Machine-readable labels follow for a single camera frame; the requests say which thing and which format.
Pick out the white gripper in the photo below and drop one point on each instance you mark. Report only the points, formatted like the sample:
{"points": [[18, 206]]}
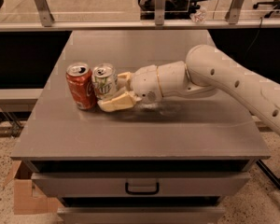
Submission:
{"points": [[145, 82]]}

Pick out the white green 7up can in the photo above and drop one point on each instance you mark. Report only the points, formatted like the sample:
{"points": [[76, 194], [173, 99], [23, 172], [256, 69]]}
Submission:
{"points": [[105, 80]]}

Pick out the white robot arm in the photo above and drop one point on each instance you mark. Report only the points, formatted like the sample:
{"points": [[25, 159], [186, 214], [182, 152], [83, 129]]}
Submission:
{"points": [[205, 69]]}

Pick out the red coke can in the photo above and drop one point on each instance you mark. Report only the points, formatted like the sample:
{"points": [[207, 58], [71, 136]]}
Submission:
{"points": [[78, 76]]}

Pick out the grey drawer cabinet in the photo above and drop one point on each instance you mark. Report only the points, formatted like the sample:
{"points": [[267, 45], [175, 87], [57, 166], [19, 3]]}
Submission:
{"points": [[207, 134]]}

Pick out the grey top drawer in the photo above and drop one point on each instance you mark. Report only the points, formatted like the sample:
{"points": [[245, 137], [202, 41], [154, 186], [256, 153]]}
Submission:
{"points": [[77, 185]]}

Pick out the grey drawer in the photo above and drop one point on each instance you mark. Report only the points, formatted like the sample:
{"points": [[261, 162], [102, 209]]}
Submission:
{"points": [[77, 185], [141, 215]]}

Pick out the metal railing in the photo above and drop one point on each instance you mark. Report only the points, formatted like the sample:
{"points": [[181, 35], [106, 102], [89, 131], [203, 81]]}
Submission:
{"points": [[25, 15]]}

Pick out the crumpled clear plastic wrapper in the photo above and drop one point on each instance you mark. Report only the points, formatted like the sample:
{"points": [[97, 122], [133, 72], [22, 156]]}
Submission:
{"points": [[199, 16]]}

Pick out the grey lower drawer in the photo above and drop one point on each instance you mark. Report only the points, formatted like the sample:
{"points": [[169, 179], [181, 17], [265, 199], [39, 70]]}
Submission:
{"points": [[141, 215]]}

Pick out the brown cardboard box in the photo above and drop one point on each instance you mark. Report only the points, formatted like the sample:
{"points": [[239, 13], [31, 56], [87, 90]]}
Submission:
{"points": [[28, 198]]}

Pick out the black drawer handle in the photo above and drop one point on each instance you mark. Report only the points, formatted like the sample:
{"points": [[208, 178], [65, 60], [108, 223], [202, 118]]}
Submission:
{"points": [[142, 190]]}

